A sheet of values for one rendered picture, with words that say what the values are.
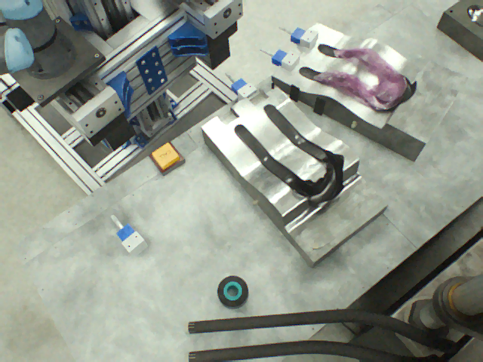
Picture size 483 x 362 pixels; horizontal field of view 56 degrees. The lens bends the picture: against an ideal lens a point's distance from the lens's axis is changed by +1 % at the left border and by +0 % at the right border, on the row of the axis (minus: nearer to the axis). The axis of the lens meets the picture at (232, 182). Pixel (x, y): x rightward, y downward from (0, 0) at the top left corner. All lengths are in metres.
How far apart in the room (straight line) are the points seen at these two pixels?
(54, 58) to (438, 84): 1.06
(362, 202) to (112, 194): 0.71
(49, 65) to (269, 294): 0.84
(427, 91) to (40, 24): 1.05
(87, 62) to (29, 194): 1.25
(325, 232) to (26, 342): 1.49
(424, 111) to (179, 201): 0.73
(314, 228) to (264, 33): 1.72
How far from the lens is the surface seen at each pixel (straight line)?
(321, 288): 1.23
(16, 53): 0.98
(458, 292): 1.00
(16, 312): 2.31
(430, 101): 1.40
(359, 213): 1.24
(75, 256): 1.35
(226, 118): 1.36
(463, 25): 1.67
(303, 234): 1.20
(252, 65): 2.59
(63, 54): 1.34
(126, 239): 1.26
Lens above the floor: 2.00
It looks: 65 degrees down
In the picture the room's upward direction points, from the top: 10 degrees counter-clockwise
